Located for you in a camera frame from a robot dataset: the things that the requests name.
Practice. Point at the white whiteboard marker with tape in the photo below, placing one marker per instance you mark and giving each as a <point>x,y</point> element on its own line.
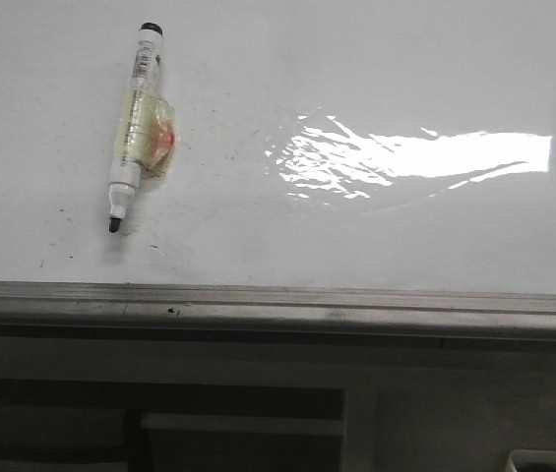
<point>145,135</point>

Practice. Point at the dark shelf unit below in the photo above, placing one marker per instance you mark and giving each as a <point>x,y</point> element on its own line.
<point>100,426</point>

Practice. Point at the whiteboard with aluminium frame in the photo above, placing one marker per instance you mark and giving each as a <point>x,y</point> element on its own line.
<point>368,167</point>

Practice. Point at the white wire marker basket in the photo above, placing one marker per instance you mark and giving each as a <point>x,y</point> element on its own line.
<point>531,460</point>

